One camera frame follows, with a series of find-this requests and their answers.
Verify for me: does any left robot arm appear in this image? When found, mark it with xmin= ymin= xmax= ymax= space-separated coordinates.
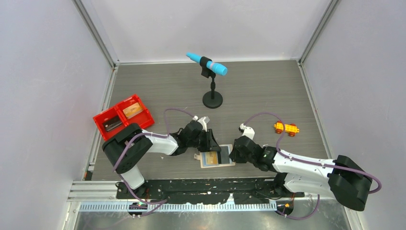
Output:
xmin=102 ymin=120 xmax=221 ymax=198

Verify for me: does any black credit card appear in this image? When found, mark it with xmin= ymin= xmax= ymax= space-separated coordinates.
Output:
xmin=218 ymin=144 xmax=233 ymax=165

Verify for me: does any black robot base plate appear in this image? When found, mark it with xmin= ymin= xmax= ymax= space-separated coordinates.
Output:
xmin=115 ymin=177 xmax=304 ymax=205

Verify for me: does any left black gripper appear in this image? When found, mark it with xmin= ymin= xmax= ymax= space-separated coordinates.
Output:
xmin=187 ymin=129 xmax=221 ymax=152

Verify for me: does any black microphone stand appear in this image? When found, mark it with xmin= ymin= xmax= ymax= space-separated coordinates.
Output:
xmin=202 ymin=76 xmax=223 ymax=109

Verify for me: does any black card case in bin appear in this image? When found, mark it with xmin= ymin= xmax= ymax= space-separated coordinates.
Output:
xmin=102 ymin=116 xmax=122 ymax=132

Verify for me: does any ribbed metal front rail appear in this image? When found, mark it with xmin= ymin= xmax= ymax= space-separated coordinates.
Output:
xmin=79 ymin=201 xmax=277 ymax=212

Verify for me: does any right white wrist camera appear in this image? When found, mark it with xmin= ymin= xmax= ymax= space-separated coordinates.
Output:
xmin=238 ymin=123 xmax=255 ymax=140

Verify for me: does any gold credit card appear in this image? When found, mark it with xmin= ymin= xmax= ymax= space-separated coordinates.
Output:
xmin=202 ymin=151 xmax=219 ymax=166

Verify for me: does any yellow toy brick car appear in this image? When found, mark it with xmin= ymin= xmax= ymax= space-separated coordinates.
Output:
xmin=274 ymin=121 xmax=300 ymax=137

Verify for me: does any beige card holder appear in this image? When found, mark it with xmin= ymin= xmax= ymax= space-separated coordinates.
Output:
xmin=194 ymin=144 xmax=236 ymax=169

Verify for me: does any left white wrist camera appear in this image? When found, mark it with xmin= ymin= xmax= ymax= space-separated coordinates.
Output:
xmin=192 ymin=115 xmax=210 ymax=132

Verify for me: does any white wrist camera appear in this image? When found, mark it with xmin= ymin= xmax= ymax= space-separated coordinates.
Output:
xmin=238 ymin=123 xmax=255 ymax=140
xmin=192 ymin=115 xmax=210 ymax=132

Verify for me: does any red two-compartment bin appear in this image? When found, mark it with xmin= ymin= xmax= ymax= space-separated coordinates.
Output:
xmin=93 ymin=94 xmax=155 ymax=140

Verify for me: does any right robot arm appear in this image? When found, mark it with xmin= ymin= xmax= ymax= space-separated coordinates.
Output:
xmin=230 ymin=136 xmax=372 ymax=211

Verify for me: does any blue toy microphone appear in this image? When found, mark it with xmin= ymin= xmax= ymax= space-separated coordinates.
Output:
xmin=186 ymin=52 xmax=228 ymax=78

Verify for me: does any tan card case in bin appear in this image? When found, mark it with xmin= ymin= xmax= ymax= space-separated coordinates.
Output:
xmin=123 ymin=103 xmax=143 ymax=119

